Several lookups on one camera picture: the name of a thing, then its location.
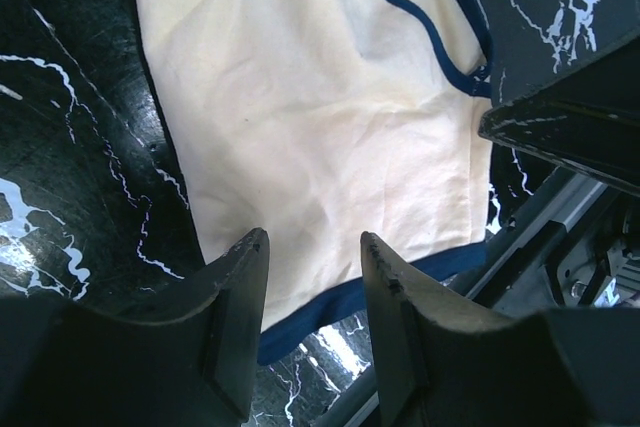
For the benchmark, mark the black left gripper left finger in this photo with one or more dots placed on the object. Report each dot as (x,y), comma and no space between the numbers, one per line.
(185,357)

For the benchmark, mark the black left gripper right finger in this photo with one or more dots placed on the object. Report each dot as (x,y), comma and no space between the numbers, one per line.
(441,359)

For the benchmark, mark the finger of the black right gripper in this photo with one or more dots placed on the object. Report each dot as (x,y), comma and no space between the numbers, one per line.
(587,121)

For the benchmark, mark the beige underwear navy trim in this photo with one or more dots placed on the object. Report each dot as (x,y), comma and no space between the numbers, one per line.
(318,121)

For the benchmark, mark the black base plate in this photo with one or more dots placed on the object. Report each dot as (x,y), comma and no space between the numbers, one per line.
(564,248)

